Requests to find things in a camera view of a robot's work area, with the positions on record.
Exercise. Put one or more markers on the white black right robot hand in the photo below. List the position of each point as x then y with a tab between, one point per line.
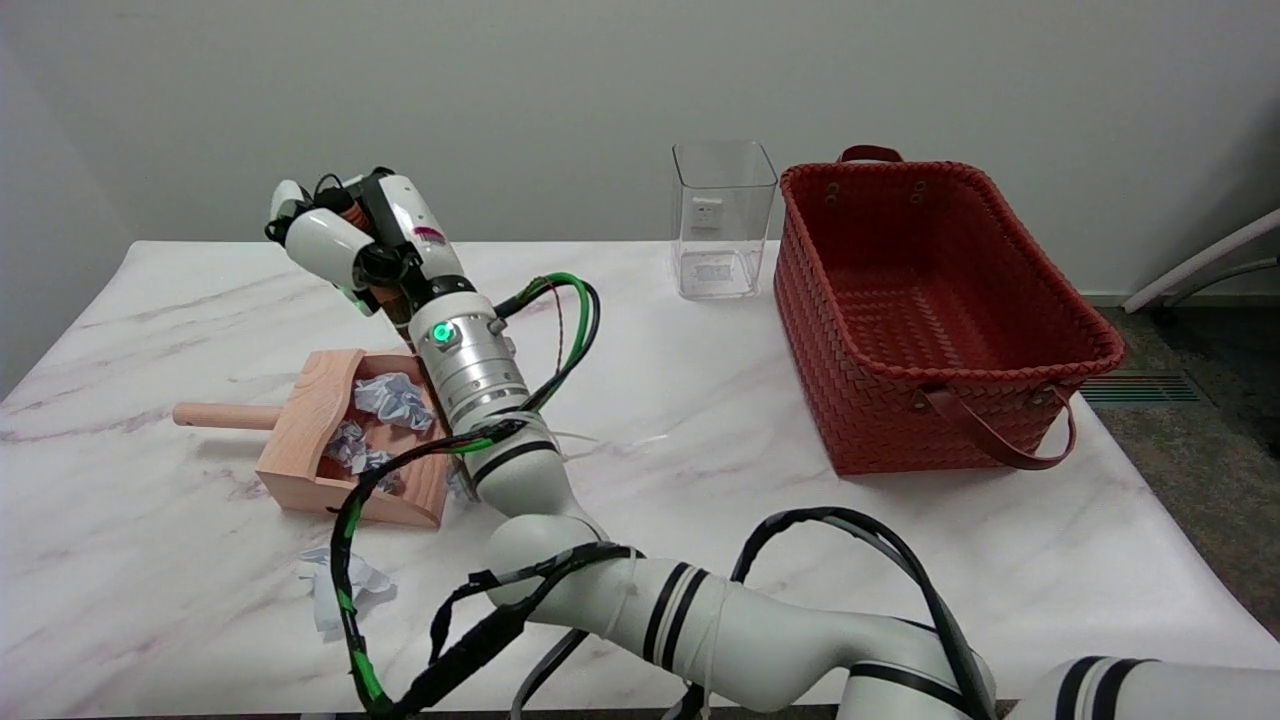
410	220

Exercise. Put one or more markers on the brown straw hand broom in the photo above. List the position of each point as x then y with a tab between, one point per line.
352	218

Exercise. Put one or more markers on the large paper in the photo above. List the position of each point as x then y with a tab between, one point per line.
318	590

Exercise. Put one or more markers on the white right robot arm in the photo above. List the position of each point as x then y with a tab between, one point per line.
520	480

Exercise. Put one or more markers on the wooden dustpan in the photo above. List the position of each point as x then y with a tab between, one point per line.
300	440

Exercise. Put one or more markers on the clear plastic container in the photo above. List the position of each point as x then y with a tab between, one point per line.
725	220

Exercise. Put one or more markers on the red woven basket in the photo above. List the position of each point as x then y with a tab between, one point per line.
930	300

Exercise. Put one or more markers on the floor vent grille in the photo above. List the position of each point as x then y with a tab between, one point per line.
1140	388

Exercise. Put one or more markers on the thick white tube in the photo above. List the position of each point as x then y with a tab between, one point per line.
1200	262

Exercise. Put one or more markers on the thin grey tube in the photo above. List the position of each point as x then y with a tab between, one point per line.
1230	272

